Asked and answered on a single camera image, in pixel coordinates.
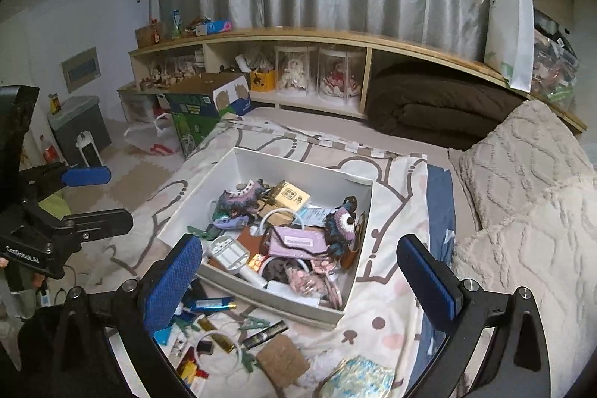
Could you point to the brown carved wooden coaster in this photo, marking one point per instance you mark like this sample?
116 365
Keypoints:
282 363

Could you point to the blue quilt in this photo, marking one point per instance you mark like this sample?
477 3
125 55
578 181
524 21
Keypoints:
440 202

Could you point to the red packet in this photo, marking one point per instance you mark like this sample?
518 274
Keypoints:
189 367

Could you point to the white heater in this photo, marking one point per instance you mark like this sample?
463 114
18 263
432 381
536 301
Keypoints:
88 151

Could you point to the foam floor mat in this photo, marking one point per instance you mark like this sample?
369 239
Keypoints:
140 179

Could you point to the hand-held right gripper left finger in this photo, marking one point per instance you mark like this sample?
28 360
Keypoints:
175 284

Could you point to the beige tufted blanket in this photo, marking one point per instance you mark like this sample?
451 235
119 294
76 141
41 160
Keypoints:
536 258
517 155

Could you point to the printed bed sheet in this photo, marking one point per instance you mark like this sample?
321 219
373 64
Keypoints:
280 141

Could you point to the purple crocheted piece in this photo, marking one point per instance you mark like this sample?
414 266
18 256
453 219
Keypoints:
242 200

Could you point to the blue flat packet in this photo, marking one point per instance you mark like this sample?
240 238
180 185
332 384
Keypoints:
163 335

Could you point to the yellow bottles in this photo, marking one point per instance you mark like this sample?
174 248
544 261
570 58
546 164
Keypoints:
55 103

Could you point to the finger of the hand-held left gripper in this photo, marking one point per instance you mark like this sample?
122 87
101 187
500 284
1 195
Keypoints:
86 176
100 224

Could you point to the blue snack packet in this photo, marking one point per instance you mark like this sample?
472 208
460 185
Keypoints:
214 28

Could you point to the white shoe box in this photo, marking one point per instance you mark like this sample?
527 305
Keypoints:
280 167

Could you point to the yellow-green cloth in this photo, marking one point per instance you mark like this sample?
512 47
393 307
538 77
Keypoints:
53 204

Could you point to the white tote bag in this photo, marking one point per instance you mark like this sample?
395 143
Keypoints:
508 29

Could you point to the purple pouch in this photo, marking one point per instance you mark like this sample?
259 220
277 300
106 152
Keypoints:
298 242

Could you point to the clear bag of packets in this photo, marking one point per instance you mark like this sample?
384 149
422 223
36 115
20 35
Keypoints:
555 57

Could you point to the black flat bar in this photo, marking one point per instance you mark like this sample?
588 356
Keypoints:
266 333

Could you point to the blue metal tube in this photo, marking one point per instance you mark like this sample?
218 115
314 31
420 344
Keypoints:
212 304

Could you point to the green clothespin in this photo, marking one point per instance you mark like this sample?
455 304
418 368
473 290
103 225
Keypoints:
203 232
254 325
247 359

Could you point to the brown basket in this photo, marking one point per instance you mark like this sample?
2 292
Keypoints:
149 35

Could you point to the grey storage bin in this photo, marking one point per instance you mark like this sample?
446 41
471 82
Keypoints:
74 118

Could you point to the wooden shelf unit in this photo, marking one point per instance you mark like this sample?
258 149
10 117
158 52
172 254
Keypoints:
326 35

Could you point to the red label bottle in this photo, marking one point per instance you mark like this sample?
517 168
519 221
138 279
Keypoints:
49 151

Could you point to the clear case with white doll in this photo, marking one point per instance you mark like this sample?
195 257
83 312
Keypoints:
294 69

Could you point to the clear storage drawer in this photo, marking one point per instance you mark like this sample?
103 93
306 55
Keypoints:
137 108

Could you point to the floral fabric pouch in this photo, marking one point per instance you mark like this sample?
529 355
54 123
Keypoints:
357 379

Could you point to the gold bar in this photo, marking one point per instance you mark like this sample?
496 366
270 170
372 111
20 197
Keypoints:
222 343

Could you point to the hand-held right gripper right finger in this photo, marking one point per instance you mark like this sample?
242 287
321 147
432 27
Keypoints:
427 284

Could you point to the yellow small box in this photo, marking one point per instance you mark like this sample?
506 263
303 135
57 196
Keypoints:
291 194

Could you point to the yellow storage box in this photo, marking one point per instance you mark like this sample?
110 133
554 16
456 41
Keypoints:
262 81

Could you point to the green beer carton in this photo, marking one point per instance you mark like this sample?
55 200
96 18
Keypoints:
196 113

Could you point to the clear case with red doll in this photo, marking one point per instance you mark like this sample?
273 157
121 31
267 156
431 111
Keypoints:
339 74

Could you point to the white plastic frame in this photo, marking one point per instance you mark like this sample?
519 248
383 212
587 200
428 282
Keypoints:
228 253

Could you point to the pink hair clips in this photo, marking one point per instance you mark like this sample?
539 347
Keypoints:
310 284

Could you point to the brown folded blanket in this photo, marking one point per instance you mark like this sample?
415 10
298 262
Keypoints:
433 104

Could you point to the wall panel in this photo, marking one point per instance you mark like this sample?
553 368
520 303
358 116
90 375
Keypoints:
80 70

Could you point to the white plastic bag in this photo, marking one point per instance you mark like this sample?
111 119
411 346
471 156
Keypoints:
149 141

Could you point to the green blue tube bottle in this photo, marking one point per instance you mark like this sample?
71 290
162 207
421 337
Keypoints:
176 25

